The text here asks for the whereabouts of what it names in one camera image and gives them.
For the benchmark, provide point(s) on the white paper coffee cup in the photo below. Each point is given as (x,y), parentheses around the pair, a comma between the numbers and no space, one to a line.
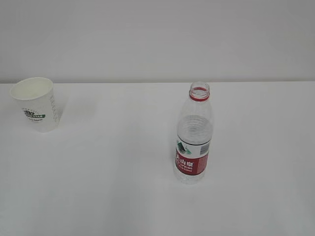
(35,96)

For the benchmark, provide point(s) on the clear plastic water bottle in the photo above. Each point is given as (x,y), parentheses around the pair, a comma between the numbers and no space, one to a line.
(194,134)

